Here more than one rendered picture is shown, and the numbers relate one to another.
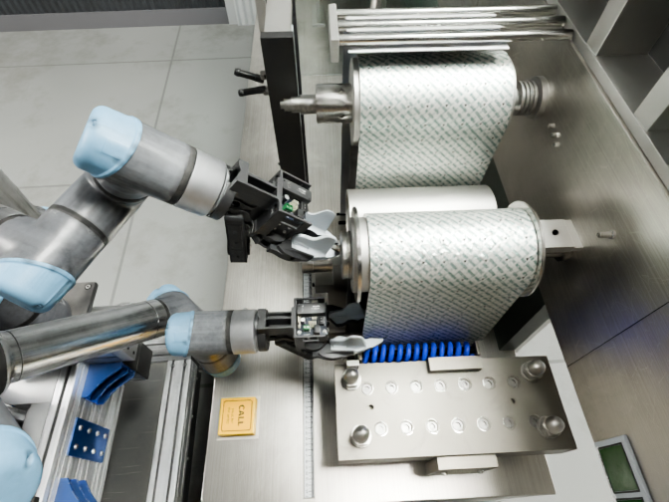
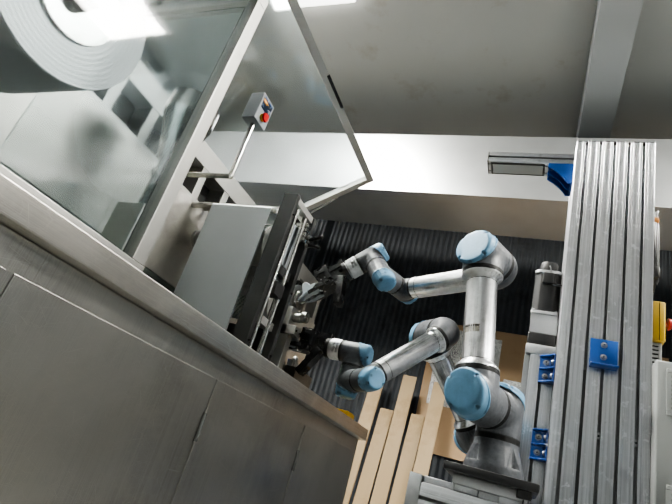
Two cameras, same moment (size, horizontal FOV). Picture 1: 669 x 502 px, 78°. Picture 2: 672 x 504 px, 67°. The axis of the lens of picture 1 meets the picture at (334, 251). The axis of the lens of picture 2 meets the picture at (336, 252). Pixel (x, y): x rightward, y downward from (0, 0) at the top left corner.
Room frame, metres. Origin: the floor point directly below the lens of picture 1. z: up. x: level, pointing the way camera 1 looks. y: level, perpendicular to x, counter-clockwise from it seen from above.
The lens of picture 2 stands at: (1.88, 0.91, 0.69)
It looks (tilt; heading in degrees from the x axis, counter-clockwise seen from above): 24 degrees up; 208
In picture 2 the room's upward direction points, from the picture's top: 17 degrees clockwise
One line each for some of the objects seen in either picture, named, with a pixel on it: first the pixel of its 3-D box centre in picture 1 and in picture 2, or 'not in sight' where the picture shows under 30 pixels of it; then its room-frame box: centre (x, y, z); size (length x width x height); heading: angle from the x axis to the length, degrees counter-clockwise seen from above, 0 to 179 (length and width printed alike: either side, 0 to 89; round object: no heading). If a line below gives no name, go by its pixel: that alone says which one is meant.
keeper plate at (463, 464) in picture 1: (459, 466); not in sight; (0.07, -0.22, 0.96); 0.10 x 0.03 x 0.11; 93
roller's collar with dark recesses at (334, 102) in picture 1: (334, 104); not in sight; (0.59, 0.00, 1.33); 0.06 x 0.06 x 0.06; 3
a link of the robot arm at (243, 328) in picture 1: (248, 329); (335, 349); (0.27, 0.15, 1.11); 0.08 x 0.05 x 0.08; 3
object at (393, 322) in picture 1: (431, 322); not in sight; (0.28, -0.17, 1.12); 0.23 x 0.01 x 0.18; 93
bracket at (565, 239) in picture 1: (557, 235); not in sight; (0.35, -0.33, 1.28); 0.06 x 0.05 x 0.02; 93
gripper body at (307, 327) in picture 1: (294, 327); (316, 343); (0.27, 0.07, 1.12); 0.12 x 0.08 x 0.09; 93
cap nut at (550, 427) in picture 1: (553, 424); not in sight; (0.13, -0.36, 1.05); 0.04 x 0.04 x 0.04
